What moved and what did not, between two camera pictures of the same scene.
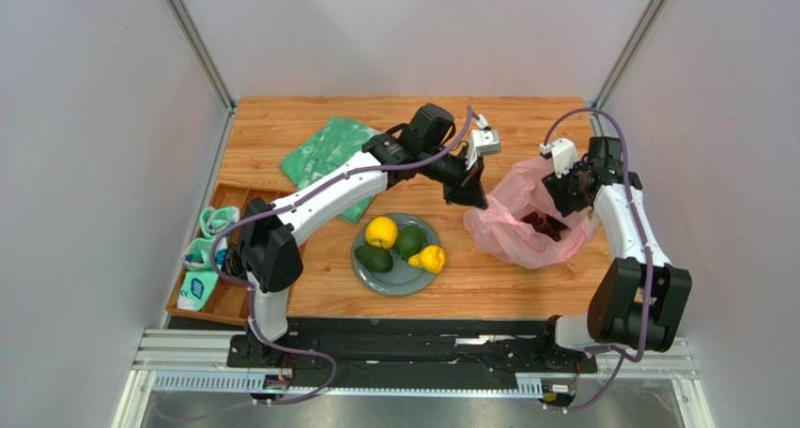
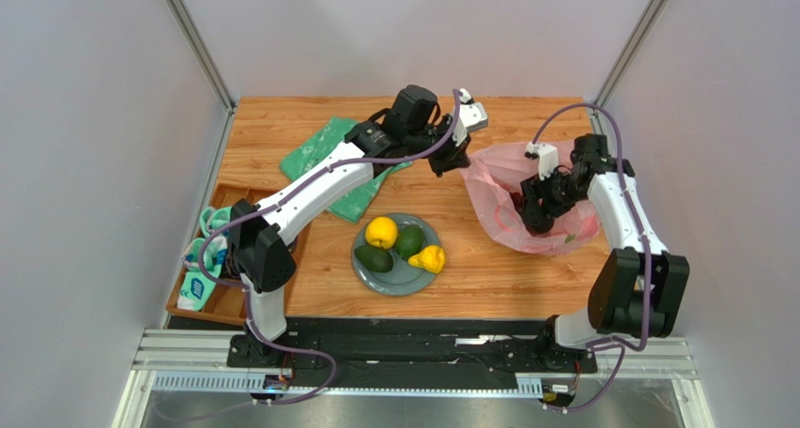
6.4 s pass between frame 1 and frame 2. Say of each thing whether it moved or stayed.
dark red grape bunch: moved
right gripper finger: moved
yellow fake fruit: stayed
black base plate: stayed
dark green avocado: stayed
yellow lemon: stayed
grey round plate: stayed
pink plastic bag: moved
